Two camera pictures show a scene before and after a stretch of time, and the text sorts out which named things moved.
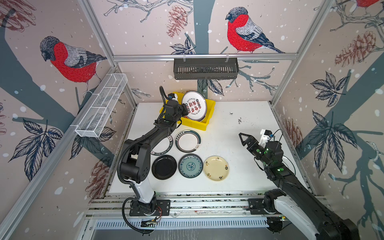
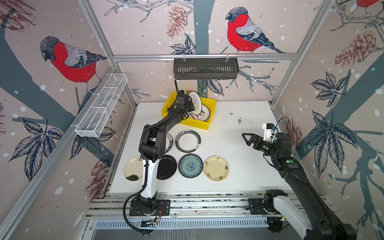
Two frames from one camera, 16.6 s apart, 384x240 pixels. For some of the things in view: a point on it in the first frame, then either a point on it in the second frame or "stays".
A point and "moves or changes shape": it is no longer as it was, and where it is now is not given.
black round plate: x=164 y=167 stays
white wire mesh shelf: x=102 y=104 stays
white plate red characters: x=196 y=104 moves or changes shape
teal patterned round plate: x=190 y=165 stays
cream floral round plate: x=216 y=168 stays
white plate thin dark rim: x=289 y=164 moves or changes shape
